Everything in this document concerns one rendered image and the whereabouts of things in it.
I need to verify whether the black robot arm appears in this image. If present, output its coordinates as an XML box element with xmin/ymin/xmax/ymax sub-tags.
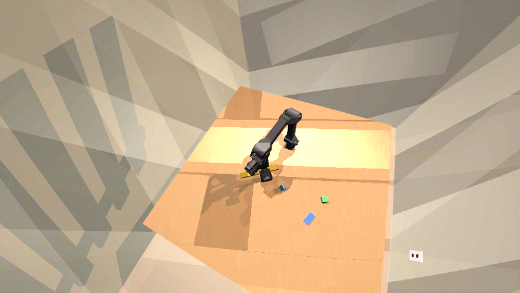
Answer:
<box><xmin>244</xmin><ymin>107</ymin><xmax>303</xmax><ymax>176</ymax></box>

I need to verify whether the blue rectangular block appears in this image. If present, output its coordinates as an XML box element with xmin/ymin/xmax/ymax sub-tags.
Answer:
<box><xmin>303</xmin><ymin>212</ymin><xmax>315</xmax><ymax>225</ymax></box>

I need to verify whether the yellow bar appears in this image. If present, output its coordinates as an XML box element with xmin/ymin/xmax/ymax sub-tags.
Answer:
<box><xmin>240</xmin><ymin>164</ymin><xmax>279</xmax><ymax>179</ymax></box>

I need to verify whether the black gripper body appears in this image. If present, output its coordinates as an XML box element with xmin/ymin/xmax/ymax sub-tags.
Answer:
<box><xmin>260</xmin><ymin>162</ymin><xmax>273</xmax><ymax>182</ymax></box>

